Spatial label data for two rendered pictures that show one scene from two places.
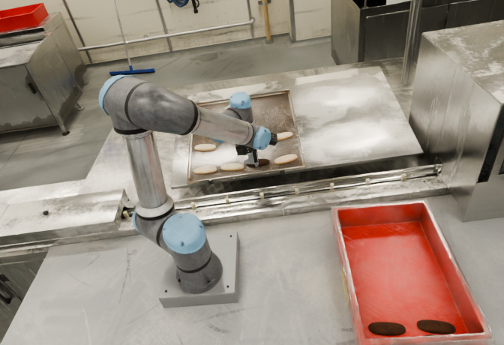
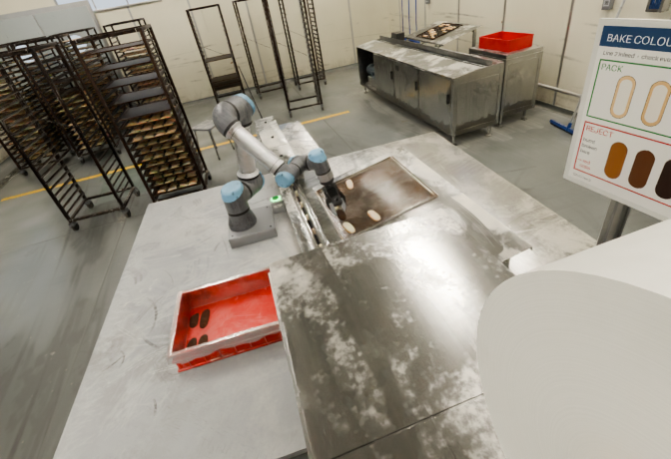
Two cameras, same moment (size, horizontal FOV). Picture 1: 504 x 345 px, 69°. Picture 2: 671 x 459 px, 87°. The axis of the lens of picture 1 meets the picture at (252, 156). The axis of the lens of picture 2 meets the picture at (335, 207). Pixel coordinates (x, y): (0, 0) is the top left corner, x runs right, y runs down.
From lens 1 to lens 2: 1.63 m
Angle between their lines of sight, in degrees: 59
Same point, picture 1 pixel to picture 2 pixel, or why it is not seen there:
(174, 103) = (218, 117)
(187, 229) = (229, 190)
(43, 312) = not seen: hidden behind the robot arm
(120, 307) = not seen: hidden behind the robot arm
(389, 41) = not seen: outside the picture
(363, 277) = (245, 301)
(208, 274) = (232, 222)
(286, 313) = (222, 270)
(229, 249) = (260, 229)
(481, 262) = (257, 380)
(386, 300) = (226, 316)
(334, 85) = (465, 222)
